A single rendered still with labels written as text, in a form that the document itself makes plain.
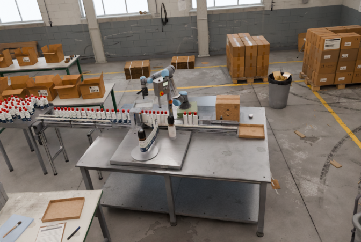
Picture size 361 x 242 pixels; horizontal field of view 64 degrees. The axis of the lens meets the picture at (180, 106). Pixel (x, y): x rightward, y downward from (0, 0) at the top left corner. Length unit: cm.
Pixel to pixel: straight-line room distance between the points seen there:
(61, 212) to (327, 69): 552
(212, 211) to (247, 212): 39
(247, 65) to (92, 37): 481
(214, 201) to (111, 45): 671
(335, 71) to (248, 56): 180
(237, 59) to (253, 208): 402
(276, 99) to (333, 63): 150
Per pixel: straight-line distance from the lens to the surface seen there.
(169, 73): 376
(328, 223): 392
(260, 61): 694
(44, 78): 562
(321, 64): 661
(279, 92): 577
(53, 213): 309
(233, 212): 352
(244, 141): 349
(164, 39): 898
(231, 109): 373
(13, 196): 350
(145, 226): 376
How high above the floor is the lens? 283
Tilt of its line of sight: 28 degrees down
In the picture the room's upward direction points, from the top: 5 degrees counter-clockwise
